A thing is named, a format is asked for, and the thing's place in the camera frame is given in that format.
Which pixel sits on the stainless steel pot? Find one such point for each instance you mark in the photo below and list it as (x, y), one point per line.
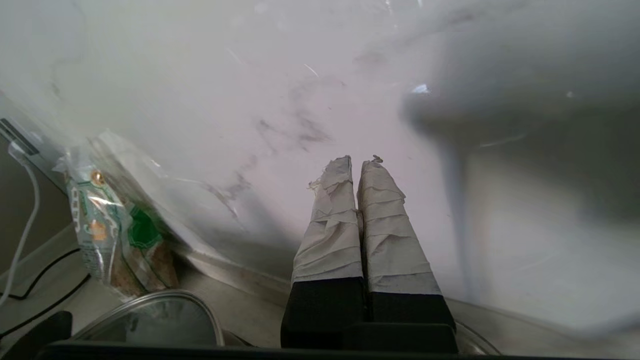
(475, 340)

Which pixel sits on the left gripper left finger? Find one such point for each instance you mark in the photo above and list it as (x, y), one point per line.
(325, 300)

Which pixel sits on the wall power socket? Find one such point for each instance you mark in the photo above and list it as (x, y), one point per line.
(20, 142)

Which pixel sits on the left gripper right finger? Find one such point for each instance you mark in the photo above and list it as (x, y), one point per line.
(405, 300)

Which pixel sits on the clear printed snack bag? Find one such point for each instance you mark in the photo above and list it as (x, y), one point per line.
(100, 230)

